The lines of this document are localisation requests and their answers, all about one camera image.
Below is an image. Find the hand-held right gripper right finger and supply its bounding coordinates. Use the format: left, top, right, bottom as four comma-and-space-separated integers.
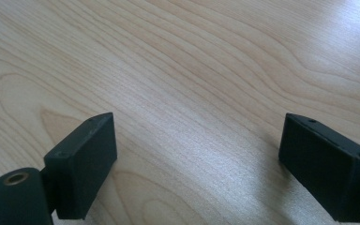
277, 112, 360, 223

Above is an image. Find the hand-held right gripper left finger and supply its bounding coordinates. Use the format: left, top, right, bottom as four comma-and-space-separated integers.
43, 112, 118, 220

